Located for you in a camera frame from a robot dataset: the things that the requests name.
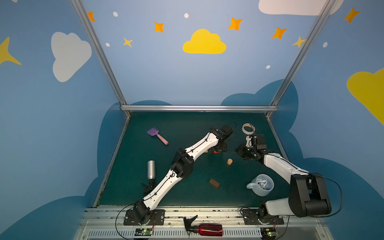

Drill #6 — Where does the right controller board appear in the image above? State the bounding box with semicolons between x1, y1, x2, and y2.
260;228;278;240

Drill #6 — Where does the aluminium corner post left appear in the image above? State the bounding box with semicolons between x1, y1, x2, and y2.
71;0;127;107

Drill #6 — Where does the silver metal can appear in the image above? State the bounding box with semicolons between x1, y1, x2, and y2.
147;160;156;180

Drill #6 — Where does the aluminium corner post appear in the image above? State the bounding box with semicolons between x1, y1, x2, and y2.
266;0;336;120
71;0;127;107

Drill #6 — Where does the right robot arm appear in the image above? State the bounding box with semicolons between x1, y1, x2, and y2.
236;144;332;220

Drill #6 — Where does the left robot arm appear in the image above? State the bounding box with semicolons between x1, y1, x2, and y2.
133;125;233;225

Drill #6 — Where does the purple pink toy spatula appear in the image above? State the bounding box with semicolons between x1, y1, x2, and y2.
147;128;169;146

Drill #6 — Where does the white tape roll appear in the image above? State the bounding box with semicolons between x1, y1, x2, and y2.
242;123;256;136

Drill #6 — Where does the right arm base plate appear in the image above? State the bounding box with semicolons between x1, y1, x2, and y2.
240;208;285;225

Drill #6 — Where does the brown wood block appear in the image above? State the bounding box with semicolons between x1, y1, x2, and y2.
209;179;220;189

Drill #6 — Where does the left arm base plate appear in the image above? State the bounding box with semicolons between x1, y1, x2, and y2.
123;209;165;226

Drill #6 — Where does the black spray nozzle on table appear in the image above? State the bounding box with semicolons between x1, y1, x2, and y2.
142;179;156;196

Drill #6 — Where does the controller board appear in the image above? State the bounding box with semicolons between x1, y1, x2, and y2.
135;229;154;237
260;228;278;240

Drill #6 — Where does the left controller board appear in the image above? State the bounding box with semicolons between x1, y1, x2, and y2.
135;229;154;237

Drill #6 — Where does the aluminium frame rail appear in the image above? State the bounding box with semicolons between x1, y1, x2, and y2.
121;105;278;113

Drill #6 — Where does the red spray bottle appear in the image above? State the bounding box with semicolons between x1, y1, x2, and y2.
183;215;223;237

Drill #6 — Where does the aluminium corner post right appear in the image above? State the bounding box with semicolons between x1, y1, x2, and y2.
266;0;336;120

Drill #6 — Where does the light blue mug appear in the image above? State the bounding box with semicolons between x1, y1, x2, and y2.
246;174;275;197

